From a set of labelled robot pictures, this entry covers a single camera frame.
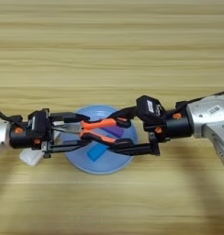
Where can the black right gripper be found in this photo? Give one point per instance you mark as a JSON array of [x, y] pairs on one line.
[[175, 127]]

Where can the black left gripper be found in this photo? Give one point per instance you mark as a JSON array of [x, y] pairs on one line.
[[20, 136]]

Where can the orange black needle-nose pliers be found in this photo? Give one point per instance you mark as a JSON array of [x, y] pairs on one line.
[[95, 124]]

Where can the bright blue rectangular block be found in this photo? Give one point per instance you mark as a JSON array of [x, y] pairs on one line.
[[97, 152]]

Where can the white rectangular plastic device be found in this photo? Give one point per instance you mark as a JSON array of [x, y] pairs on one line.
[[29, 157]]

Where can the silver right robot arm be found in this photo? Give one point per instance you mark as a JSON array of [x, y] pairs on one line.
[[215, 122]]

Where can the purple rectangular block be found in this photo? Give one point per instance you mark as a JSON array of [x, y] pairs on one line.
[[117, 131]]

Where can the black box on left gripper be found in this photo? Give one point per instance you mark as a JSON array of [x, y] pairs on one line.
[[39, 124]]

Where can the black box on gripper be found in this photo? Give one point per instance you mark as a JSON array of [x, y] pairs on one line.
[[39, 124], [150, 108]]

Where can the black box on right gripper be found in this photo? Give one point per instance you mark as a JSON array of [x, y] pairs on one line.
[[150, 108]]

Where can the round light blue plate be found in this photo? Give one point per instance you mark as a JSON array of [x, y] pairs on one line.
[[117, 162]]

